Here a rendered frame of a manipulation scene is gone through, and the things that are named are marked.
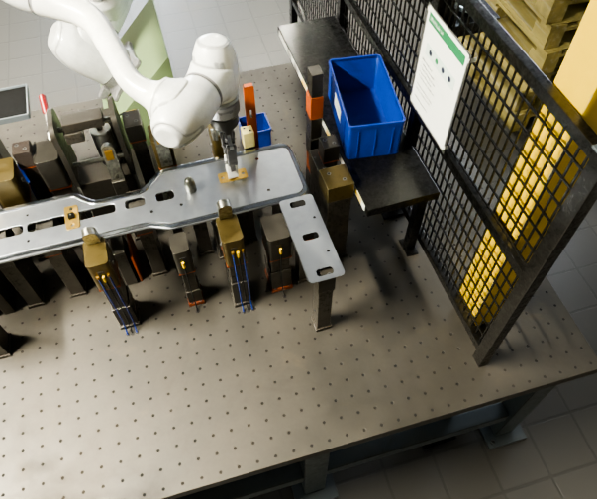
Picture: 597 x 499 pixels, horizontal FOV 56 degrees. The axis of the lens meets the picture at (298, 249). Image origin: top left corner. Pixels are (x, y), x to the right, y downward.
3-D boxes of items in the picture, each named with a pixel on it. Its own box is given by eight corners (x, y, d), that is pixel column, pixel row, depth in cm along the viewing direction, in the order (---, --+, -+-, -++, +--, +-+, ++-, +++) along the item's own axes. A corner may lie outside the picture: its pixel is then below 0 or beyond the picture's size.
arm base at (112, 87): (101, 88, 221) (88, 81, 217) (131, 41, 213) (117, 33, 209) (111, 112, 209) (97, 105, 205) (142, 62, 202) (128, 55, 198)
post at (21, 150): (61, 238, 192) (11, 154, 159) (60, 227, 195) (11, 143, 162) (76, 235, 193) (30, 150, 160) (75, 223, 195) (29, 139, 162)
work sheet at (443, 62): (443, 153, 152) (470, 55, 126) (409, 100, 164) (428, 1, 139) (449, 152, 152) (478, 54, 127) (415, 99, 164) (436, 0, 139)
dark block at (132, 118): (155, 218, 196) (124, 127, 162) (152, 203, 200) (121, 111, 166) (169, 214, 197) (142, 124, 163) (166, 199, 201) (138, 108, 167)
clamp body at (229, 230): (236, 316, 175) (223, 252, 146) (227, 285, 181) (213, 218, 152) (256, 311, 176) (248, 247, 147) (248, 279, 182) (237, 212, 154)
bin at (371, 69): (346, 160, 166) (348, 127, 156) (326, 92, 184) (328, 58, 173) (400, 153, 168) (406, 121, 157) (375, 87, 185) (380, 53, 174)
